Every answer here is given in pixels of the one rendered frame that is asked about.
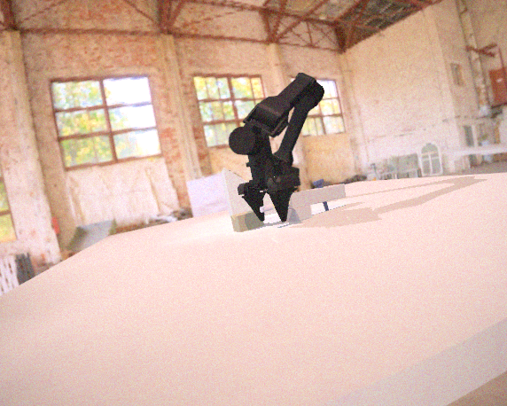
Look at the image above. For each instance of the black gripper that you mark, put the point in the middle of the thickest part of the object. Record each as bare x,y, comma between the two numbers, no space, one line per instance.
264,173

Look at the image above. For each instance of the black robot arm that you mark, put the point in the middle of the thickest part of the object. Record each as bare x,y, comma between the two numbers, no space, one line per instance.
269,119

